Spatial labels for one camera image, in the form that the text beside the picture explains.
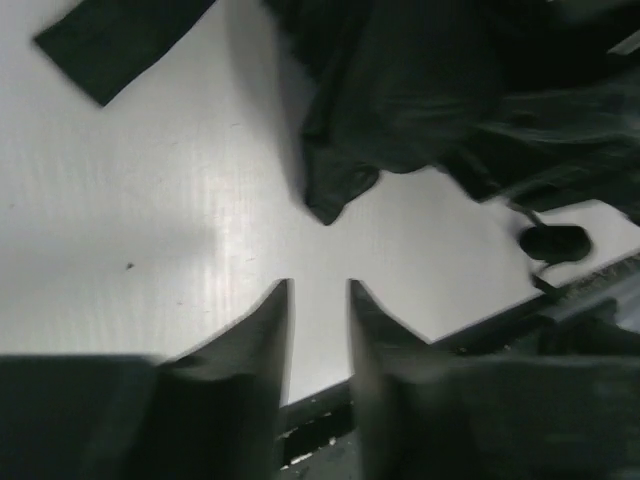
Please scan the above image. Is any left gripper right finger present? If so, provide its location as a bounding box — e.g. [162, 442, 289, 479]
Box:
[346, 278, 640, 480]

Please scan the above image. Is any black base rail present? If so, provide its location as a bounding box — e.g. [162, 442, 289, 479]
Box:
[274, 252, 640, 480]

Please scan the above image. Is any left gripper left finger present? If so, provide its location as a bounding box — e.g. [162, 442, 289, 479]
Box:
[1, 279, 293, 479]

